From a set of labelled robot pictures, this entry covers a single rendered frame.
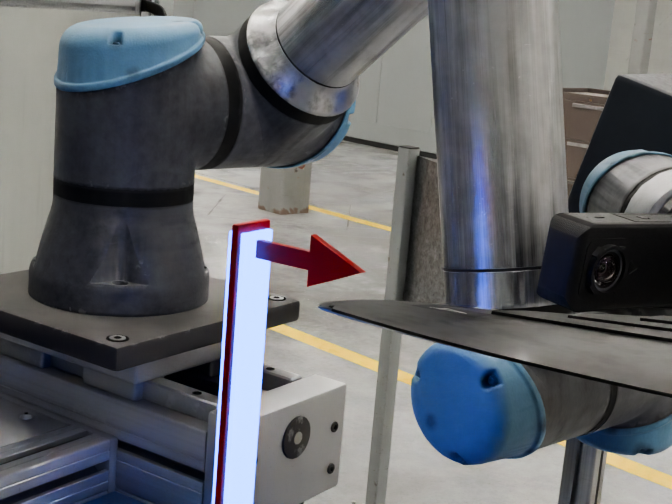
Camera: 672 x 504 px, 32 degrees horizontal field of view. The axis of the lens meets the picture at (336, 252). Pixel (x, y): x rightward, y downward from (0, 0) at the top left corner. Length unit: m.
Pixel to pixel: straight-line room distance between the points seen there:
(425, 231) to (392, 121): 8.16
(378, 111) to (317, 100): 10.10
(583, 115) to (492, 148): 6.64
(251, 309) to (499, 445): 0.18
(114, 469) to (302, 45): 0.37
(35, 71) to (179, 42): 1.46
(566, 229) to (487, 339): 0.18
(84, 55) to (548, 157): 0.41
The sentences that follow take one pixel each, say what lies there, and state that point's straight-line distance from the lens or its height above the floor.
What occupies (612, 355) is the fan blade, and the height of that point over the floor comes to 1.18.
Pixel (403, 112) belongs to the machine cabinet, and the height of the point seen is 0.37.
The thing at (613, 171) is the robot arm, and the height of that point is 1.20.
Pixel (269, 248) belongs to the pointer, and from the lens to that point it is 0.53.
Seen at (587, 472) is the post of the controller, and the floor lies 0.91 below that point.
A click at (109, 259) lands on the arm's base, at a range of 0.94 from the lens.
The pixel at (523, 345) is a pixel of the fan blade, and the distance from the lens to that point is 0.40.
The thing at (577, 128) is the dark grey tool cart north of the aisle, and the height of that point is 0.67.
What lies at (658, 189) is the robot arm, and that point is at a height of 1.20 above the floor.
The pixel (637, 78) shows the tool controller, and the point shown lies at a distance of 1.06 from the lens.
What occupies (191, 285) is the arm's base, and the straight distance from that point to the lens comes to 0.96.
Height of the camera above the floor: 1.29
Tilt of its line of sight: 12 degrees down
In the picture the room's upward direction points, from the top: 5 degrees clockwise
